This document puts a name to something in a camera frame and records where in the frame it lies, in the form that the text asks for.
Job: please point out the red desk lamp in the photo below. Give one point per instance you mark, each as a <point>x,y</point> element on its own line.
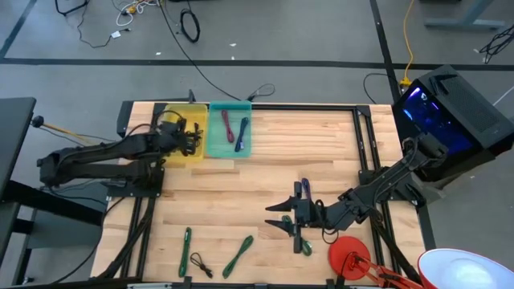
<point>345,251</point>

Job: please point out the grey table leg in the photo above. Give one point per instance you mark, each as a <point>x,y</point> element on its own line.
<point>462,22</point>

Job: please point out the wooden stick with black knob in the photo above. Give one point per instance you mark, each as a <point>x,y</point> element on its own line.
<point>38,121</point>

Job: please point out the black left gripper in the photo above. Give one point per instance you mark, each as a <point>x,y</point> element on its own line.
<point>176,138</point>

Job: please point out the black desk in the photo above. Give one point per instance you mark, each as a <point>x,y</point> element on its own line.
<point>14,132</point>

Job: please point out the black computer with blue light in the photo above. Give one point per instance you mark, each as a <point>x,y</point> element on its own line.
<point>474,104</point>

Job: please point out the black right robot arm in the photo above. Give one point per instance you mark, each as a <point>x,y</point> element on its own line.
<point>381,184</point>

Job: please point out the yellow translucent plastic bin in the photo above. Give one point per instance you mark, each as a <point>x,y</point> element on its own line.
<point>197,114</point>

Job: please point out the teal translucent plastic bin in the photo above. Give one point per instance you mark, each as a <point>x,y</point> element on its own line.
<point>217,140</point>

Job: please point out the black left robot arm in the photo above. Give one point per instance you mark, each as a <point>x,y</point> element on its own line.
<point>100,154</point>

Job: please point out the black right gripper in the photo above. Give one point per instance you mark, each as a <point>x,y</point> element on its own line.
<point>309,214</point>

